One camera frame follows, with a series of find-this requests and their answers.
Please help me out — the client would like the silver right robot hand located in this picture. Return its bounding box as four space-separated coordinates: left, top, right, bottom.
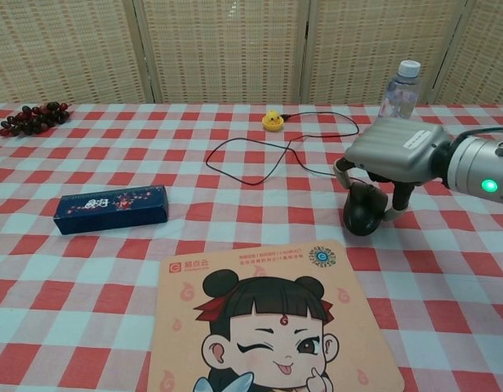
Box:
332 118 452 222

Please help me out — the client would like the black computer mouse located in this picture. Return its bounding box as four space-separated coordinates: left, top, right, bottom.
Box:
342 182 389 237

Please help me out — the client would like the black mouse cable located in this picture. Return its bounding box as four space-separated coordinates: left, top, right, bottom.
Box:
205 112 361 187

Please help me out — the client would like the cartoon girl mouse pad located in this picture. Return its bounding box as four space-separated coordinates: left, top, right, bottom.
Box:
144 239 405 392

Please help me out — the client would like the clear plastic water bottle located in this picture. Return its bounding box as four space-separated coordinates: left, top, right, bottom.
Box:
376 60 423 121

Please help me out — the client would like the yellow toy duck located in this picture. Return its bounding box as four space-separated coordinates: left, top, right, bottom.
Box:
261 109 285 132

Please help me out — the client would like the woven bamboo folding screen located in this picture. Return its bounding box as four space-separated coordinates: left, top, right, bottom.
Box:
0 0 503 106

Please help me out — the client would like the dark blue printed box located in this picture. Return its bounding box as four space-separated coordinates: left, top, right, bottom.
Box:
52 185 169 236

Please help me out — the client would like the red white checkered tablecloth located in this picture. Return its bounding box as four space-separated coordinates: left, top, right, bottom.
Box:
0 101 503 392

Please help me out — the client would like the dark red grape bunch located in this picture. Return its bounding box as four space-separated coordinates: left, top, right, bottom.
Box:
0 101 72 138

